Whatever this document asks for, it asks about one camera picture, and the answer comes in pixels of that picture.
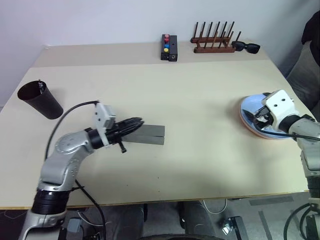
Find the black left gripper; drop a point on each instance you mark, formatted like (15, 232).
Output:
(117, 132)

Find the black sunglasses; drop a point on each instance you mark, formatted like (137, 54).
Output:
(252, 47)

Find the blue round plate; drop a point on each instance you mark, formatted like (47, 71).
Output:
(250, 105)

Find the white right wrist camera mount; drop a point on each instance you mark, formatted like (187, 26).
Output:
(280, 105)

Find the small grey box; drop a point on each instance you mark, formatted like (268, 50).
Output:
(74, 226)

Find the plain black box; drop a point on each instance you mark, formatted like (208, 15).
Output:
(173, 51)

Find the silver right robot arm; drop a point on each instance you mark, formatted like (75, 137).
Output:
(310, 160)

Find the grey upholstered chair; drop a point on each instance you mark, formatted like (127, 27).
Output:
(305, 75)

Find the black metal floor bracket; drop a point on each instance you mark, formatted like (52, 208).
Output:
(235, 225)

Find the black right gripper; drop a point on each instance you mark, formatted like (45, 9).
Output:
(266, 120)

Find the grey rectangular block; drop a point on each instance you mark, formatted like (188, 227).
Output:
(152, 136)

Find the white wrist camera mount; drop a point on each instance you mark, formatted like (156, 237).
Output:
(280, 105)
(101, 115)

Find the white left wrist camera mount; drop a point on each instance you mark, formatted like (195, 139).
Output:
(101, 115)

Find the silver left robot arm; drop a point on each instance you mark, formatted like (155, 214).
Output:
(67, 147)

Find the dark grey rounded shape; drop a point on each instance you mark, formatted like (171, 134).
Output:
(122, 222)

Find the black box with coloured buttons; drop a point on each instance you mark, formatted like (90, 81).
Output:
(165, 52)

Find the black jacket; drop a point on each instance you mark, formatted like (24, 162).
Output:
(312, 27)

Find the brown wooden peg rack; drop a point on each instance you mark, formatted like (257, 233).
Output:
(215, 48)

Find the black tapered cup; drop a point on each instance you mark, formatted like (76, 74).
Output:
(47, 105)

